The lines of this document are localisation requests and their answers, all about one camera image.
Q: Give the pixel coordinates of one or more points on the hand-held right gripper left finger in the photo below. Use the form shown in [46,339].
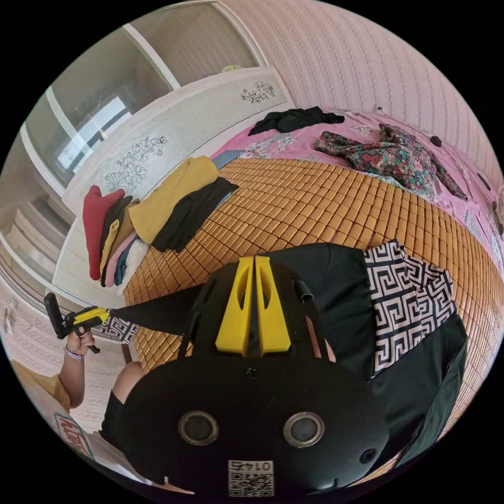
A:
[234,327]

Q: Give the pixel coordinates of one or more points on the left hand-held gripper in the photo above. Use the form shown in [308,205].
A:
[75,326]

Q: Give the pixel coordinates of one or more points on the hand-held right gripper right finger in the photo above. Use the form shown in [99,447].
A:
[271,330]

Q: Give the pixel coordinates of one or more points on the black shirt with geometric print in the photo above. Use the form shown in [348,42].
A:
[338,299]

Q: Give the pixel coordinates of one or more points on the person's left forearm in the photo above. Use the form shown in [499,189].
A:
[74,380]

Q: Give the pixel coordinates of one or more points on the person's left hand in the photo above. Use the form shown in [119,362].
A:
[80,346]

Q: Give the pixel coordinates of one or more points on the person's right hand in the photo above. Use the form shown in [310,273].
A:
[321,342]

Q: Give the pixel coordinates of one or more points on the person's body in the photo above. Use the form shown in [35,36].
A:
[59,409]

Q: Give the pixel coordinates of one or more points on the bed with woven mat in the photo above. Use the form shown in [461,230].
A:
[307,204]

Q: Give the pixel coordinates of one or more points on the pile of clothes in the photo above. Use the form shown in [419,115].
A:
[173,201]

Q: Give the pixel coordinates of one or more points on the floral garment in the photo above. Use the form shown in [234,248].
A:
[390,157]

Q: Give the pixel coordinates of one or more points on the black garment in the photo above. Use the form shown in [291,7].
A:
[293,118]

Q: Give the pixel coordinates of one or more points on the white sliding door cupboard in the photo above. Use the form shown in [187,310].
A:
[94,98]

